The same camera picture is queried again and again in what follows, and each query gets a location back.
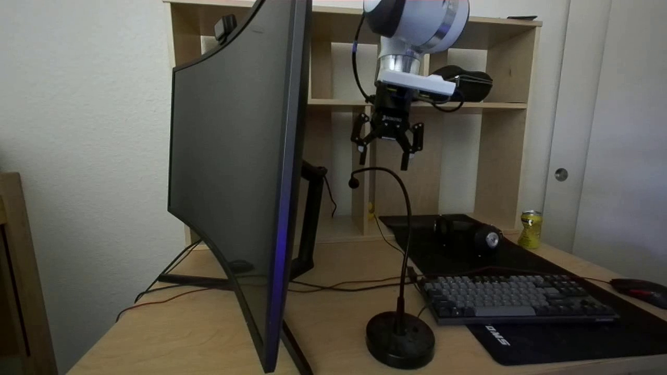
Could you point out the wooden cabinet at left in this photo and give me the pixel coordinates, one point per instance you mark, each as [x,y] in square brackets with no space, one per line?
[26,343]

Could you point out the black red computer mouse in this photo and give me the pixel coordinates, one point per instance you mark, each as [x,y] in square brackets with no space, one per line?
[642,290]

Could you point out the black desk mat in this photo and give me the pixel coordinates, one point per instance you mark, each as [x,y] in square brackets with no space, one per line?
[633,335]

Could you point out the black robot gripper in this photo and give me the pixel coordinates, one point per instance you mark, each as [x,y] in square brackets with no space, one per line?
[391,120]

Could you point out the black curved monitor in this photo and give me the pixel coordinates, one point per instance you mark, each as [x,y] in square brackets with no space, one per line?
[234,160]

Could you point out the black gooseneck reading light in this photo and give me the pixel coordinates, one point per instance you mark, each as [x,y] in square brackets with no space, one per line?
[398,339]

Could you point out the round door lock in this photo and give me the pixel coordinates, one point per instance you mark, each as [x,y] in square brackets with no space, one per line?
[561,173]

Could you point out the black monitor stand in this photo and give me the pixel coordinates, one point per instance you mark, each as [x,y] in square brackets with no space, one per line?
[303,257]

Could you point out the yellow drink can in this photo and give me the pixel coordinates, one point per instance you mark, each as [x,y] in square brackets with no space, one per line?
[533,230]

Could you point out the black bag on shelf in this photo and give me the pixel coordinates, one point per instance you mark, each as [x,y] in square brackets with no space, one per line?
[470,87]

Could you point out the black headphones on mat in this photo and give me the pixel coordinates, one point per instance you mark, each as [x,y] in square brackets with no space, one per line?
[461,230]

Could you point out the light wooden shelf unit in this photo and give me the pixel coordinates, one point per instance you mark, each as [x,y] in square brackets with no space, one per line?
[474,152]

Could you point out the grey mechanical keyboard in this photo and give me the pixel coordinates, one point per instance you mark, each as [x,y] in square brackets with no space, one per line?
[511,298]

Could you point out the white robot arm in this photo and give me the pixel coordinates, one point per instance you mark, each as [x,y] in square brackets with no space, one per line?
[407,30]

